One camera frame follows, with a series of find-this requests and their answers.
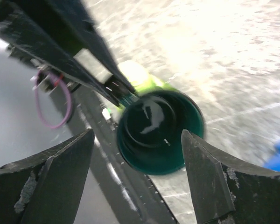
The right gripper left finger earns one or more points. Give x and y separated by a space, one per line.
46 188

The dark green mug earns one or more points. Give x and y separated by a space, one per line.
149 131

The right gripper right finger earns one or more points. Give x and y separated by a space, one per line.
228 190

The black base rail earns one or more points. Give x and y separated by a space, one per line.
114 193

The green napa cabbage front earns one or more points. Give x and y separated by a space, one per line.
140 78

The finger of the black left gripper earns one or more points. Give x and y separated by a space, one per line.
53 32

